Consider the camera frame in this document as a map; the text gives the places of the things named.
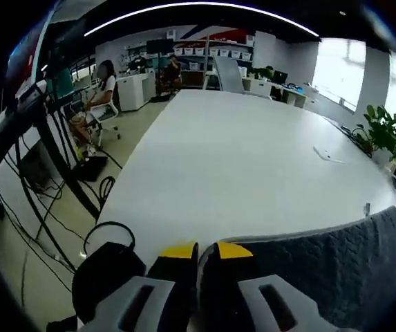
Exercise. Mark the grey towel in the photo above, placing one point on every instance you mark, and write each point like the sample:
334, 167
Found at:
339, 263

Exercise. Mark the green potted plant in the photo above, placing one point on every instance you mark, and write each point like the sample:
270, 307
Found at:
387, 131

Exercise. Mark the black box on floor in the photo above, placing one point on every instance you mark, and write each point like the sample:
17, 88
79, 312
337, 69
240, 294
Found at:
92, 167

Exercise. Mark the white swivel chair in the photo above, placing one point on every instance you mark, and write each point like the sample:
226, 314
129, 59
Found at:
106, 114

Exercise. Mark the black equipment stand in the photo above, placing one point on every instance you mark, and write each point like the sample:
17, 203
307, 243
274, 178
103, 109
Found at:
54, 138

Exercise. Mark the white desk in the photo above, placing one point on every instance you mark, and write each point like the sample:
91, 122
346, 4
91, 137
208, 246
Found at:
133, 91

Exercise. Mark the shelf with white bins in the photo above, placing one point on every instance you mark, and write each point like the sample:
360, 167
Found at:
218, 50

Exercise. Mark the black monitor on stand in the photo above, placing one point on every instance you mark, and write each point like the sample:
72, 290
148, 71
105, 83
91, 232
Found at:
159, 45

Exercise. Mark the long curved ceiling light strip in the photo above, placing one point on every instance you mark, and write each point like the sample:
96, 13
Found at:
197, 7

